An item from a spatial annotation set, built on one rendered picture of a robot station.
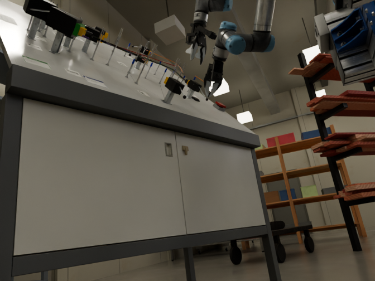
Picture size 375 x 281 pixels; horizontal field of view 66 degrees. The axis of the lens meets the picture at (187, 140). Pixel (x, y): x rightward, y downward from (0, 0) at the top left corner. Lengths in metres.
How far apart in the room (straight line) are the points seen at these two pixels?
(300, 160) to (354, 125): 2.07
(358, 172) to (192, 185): 9.88
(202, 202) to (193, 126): 0.30
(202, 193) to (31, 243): 0.64
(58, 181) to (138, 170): 0.26
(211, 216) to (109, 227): 0.46
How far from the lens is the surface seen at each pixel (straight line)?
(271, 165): 11.01
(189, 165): 1.15
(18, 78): 0.86
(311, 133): 6.52
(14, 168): 0.81
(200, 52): 1.61
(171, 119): 1.10
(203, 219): 1.15
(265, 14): 1.33
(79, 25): 1.12
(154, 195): 1.00
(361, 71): 1.15
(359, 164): 10.89
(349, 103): 4.01
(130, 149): 0.98
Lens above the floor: 0.40
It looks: 18 degrees up
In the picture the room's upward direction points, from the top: 7 degrees counter-clockwise
